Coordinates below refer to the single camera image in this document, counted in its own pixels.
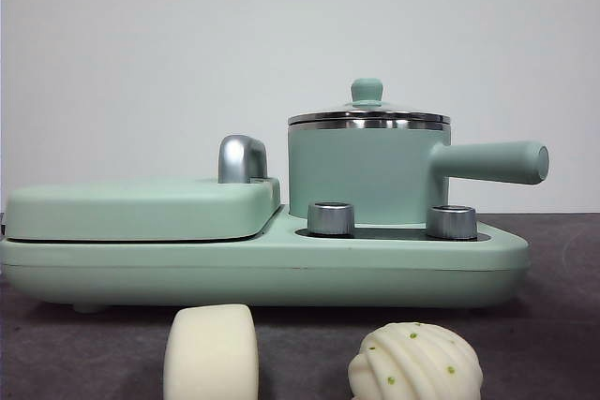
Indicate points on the glass pot lid green knob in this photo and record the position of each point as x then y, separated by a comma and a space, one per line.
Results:
367, 90

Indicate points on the chrome control knob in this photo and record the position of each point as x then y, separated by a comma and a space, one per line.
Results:
330, 219
451, 223

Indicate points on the green breakfast machine base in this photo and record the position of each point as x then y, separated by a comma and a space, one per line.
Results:
234, 273

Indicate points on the smooth white steamed bun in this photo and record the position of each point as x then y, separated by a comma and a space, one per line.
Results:
211, 353

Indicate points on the twisted bun with green specks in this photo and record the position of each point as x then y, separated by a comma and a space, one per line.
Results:
412, 362

